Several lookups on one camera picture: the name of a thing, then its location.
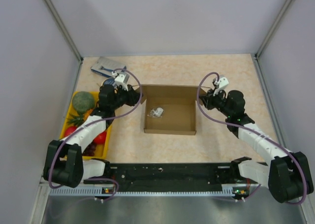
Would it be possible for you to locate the clear plastic wrapper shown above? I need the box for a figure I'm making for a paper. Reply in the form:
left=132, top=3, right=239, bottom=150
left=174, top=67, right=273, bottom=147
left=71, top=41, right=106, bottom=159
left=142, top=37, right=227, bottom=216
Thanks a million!
left=147, top=107, right=164, bottom=118

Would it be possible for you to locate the brown cardboard box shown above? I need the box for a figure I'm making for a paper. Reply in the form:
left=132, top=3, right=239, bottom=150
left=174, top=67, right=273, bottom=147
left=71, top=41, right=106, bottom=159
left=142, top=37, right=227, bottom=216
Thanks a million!
left=141, top=85, right=200, bottom=135

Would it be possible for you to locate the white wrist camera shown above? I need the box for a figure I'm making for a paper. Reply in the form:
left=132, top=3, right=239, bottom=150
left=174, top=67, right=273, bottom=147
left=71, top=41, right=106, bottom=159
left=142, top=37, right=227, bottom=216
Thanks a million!
left=112, top=72, right=129, bottom=91
left=213, top=75, right=229, bottom=96

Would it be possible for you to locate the aluminium frame post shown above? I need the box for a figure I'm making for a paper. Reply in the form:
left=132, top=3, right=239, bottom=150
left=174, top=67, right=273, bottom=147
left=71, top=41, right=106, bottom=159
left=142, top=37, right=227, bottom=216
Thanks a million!
left=255, top=0, right=301, bottom=58
left=36, top=0, right=83, bottom=62

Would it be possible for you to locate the red apple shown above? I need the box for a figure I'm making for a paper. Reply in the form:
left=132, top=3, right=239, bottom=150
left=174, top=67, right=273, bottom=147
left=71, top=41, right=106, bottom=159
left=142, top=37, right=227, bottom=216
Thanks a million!
left=63, top=126, right=77, bottom=137

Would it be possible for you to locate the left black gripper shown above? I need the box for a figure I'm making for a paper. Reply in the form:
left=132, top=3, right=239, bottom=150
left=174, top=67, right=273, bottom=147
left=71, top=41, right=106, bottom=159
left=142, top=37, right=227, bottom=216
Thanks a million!
left=111, top=83, right=143, bottom=111

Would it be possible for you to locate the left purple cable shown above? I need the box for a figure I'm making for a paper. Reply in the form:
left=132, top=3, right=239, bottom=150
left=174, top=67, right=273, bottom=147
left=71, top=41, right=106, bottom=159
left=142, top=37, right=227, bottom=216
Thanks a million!
left=48, top=68, right=143, bottom=201

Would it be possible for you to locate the orange toy pineapple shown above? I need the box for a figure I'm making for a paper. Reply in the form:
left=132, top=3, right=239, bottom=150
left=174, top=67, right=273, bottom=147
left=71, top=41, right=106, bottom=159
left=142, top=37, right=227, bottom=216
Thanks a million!
left=67, top=109, right=93, bottom=127

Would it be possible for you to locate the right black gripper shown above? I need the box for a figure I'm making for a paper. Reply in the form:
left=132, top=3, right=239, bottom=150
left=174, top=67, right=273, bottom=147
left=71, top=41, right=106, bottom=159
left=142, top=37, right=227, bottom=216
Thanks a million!
left=199, top=87, right=232, bottom=118

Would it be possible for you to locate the red tomato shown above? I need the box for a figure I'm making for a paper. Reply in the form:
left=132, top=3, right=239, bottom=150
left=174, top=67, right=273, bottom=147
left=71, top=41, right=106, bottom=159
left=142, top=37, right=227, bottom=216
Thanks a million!
left=93, top=131, right=107, bottom=144

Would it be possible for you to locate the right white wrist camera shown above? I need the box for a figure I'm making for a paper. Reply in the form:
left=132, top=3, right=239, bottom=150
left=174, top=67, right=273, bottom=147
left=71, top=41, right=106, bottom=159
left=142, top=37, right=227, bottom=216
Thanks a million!
left=213, top=75, right=229, bottom=96

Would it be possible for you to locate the purple cable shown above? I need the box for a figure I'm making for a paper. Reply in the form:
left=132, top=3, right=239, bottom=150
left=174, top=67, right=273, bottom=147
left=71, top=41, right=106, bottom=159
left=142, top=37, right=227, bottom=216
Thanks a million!
left=48, top=68, right=143, bottom=201
left=195, top=72, right=308, bottom=205

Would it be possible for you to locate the blue razor package box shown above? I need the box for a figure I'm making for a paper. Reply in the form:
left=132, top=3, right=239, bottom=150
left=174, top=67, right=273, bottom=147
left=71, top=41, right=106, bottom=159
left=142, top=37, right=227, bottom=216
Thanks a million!
left=91, top=57, right=126, bottom=78

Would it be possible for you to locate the right aluminium frame post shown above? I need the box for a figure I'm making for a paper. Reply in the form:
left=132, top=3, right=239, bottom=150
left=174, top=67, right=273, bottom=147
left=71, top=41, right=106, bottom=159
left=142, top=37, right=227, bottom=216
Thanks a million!
left=255, top=0, right=301, bottom=58

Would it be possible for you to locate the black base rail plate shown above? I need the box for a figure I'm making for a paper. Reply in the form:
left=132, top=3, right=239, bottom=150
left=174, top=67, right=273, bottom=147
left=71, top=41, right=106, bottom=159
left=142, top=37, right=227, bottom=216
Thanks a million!
left=83, top=162, right=261, bottom=192

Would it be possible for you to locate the white slotted cable duct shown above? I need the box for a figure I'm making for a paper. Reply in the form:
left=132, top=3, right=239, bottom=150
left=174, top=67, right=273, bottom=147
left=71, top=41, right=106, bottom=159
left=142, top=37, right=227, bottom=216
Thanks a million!
left=49, top=186, right=249, bottom=197

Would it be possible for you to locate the green cantaloupe melon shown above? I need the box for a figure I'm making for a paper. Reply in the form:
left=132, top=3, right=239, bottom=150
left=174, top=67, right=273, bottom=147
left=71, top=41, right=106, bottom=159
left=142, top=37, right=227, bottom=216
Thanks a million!
left=72, top=91, right=95, bottom=114

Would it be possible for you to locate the yellow plastic tray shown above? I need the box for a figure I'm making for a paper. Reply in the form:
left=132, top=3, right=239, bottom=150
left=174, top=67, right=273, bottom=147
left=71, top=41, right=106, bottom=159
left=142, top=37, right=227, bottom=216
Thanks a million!
left=59, top=91, right=111, bottom=160

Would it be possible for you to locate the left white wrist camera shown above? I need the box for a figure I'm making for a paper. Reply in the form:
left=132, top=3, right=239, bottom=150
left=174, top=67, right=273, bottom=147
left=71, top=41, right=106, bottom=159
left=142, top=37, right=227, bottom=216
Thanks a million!
left=112, top=72, right=129, bottom=91

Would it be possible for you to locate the purple grape bunch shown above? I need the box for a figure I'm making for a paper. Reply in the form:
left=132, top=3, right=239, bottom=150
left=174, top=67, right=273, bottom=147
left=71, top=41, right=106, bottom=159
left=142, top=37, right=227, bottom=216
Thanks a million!
left=82, top=142, right=97, bottom=157

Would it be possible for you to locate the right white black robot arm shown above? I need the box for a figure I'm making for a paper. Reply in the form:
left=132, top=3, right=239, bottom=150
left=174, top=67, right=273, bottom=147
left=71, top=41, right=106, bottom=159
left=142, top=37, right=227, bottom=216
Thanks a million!
left=196, top=89, right=314, bottom=205

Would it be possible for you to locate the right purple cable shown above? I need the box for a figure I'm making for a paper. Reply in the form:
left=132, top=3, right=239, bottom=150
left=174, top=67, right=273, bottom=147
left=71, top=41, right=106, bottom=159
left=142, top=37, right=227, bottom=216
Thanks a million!
left=195, top=72, right=308, bottom=205

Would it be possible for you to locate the left aluminium frame post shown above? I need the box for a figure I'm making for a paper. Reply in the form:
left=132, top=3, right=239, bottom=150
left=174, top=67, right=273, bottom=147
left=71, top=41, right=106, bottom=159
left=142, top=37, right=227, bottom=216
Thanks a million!
left=36, top=0, right=83, bottom=62

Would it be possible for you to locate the blue tape roll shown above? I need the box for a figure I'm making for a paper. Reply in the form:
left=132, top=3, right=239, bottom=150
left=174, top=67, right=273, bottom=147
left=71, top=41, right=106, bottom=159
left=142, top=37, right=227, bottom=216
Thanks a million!
left=102, top=78, right=116, bottom=87

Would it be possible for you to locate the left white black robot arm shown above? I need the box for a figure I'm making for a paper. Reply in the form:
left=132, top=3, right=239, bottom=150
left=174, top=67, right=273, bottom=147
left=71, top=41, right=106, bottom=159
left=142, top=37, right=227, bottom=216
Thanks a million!
left=43, top=85, right=142, bottom=189

